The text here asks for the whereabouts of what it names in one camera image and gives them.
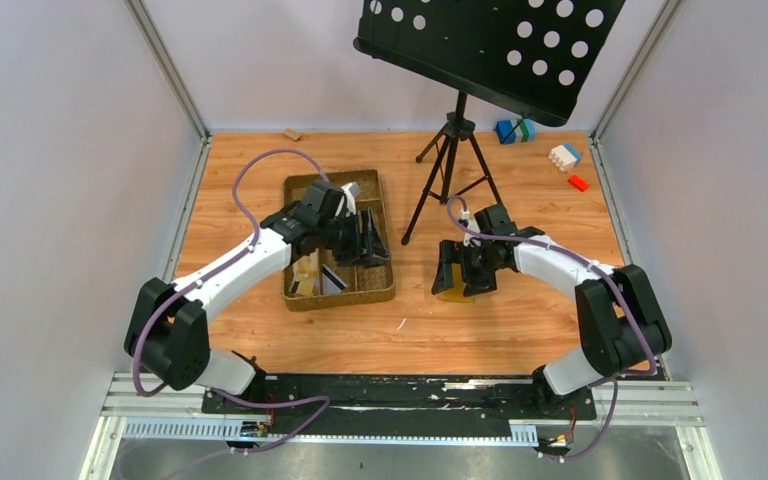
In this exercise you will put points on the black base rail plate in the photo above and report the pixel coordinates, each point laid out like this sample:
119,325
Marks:
461,406

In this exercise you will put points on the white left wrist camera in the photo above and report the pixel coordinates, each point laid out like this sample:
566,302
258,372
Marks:
351,192

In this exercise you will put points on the blue green toy block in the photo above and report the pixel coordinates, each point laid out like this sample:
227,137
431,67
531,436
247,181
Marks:
515,131

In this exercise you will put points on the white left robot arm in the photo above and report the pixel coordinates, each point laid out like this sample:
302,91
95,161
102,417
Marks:
168,330

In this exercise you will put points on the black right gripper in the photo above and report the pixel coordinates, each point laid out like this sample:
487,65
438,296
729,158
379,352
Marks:
464,258

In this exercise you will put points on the small wooden block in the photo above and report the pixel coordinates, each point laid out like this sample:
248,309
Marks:
292,134

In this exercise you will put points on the red toy block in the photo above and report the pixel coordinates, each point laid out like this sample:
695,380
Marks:
578,183

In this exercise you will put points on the white card with black stripe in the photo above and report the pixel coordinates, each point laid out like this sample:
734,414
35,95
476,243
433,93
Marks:
304,287

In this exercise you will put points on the black music stand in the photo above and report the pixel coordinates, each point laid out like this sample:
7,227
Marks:
528,57

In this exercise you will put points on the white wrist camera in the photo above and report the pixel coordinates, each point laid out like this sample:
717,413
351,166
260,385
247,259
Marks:
351,192
468,221

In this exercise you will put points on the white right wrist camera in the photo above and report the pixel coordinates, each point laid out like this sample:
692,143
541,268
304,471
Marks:
468,221

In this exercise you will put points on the orange illustrated card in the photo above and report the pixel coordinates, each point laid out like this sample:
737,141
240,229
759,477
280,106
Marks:
306,267

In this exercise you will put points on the white blue toy block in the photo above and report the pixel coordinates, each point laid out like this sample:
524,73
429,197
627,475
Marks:
565,157

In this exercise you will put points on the woven straw divided tray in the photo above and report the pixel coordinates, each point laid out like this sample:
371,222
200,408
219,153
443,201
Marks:
365,285

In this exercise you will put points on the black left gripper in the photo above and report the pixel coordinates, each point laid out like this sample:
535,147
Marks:
354,240

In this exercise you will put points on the yellow leather card holder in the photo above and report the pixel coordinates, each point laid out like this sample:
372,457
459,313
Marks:
455,295

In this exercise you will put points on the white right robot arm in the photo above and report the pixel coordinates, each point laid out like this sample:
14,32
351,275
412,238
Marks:
620,321

